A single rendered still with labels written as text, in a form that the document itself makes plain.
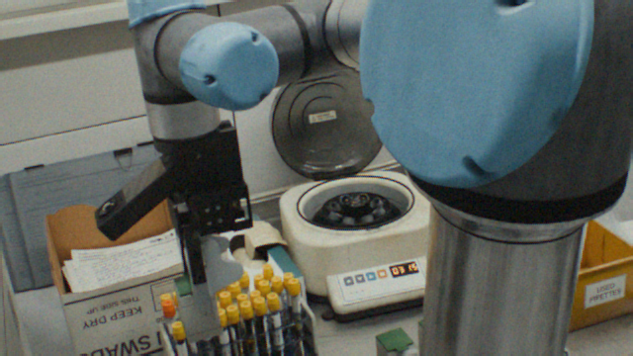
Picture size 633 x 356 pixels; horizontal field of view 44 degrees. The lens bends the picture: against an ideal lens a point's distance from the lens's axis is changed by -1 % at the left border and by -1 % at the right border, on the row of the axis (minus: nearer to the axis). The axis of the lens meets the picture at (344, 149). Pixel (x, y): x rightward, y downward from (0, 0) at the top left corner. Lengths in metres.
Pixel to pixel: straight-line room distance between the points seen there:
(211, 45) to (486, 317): 0.35
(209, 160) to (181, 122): 0.07
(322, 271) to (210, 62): 0.63
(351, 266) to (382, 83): 0.87
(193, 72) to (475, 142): 0.39
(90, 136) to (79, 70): 0.12
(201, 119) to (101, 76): 0.60
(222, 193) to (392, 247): 0.46
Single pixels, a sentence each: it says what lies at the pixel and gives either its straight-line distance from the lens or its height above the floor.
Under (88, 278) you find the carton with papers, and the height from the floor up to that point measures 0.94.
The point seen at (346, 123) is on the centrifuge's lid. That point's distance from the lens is 1.47.
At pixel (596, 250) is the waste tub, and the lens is 1.31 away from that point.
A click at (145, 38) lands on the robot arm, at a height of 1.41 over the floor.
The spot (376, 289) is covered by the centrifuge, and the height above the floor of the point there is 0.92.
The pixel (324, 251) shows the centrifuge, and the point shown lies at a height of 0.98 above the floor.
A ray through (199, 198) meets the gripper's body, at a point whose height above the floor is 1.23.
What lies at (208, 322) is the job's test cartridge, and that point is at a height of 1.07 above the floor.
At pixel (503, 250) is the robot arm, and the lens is 0.40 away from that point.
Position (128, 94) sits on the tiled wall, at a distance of 1.40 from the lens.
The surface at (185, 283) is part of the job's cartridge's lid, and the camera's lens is 0.91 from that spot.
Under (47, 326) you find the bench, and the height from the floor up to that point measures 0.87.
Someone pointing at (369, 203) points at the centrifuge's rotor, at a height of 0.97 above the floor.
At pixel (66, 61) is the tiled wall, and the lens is 1.37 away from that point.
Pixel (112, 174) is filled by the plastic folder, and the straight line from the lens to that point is 1.42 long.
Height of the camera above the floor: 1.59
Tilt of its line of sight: 23 degrees down
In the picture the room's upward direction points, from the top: 5 degrees counter-clockwise
